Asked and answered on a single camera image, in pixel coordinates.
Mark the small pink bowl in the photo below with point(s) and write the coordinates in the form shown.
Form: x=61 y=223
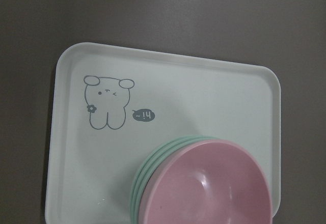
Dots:
x=207 y=181

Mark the green bowl stack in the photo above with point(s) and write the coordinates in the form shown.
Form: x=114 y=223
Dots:
x=149 y=165

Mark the white rabbit tray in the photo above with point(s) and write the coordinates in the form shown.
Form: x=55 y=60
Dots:
x=91 y=170

